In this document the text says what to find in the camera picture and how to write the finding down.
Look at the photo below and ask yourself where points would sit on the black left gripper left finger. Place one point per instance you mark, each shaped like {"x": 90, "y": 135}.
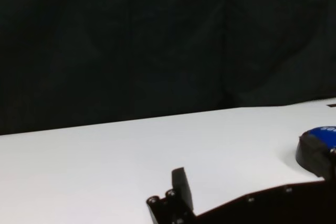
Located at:
{"x": 181, "y": 187}

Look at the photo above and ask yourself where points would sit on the black fabric backdrop curtain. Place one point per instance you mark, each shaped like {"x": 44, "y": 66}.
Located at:
{"x": 131, "y": 37}

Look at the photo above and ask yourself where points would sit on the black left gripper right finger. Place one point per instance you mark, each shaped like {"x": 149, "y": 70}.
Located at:
{"x": 316, "y": 155}

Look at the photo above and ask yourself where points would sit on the black L-shaped tape mark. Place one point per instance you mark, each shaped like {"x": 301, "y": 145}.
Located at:
{"x": 332, "y": 105}

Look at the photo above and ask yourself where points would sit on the blue round push button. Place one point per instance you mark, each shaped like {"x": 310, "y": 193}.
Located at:
{"x": 324, "y": 133}

